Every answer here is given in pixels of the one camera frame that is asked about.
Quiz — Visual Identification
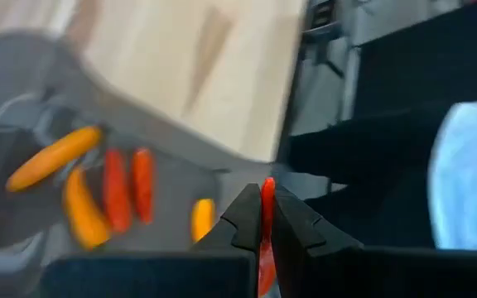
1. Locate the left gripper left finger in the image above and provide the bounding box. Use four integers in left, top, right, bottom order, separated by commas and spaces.
41, 183, 263, 298

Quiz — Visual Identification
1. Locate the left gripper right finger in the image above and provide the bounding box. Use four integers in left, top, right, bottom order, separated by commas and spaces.
272, 185, 477, 298

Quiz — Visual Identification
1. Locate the orange plastic pepper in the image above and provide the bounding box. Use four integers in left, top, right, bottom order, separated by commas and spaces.
6, 126, 103, 192
191, 198, 217, 243
62, 167, 111, 250

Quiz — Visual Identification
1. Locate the red plastic pepper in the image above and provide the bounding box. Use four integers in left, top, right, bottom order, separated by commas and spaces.
130, 147, 156, 224
258, 176, 277, 297
102, 148, 133, 233

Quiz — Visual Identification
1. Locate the black desk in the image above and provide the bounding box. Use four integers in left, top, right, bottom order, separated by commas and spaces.
354, 0, 477, 121

